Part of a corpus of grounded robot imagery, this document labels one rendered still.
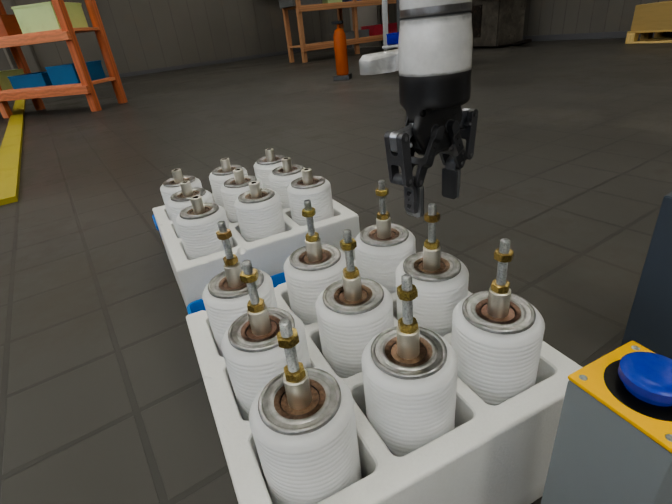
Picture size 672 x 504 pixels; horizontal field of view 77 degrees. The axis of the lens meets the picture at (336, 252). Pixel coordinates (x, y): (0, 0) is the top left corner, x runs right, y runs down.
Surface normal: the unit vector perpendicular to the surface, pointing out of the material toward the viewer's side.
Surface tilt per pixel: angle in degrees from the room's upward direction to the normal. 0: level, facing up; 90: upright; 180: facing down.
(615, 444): 90
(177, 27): 90
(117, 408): 0
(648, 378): 3
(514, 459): 90
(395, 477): 0
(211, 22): 90
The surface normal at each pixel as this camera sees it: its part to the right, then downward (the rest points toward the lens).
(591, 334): -0.10, -0.87
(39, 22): -0.15, 0.48
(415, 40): -0.70, 0.31
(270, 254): 0.47, 0.38
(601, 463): -0.89, 0.29
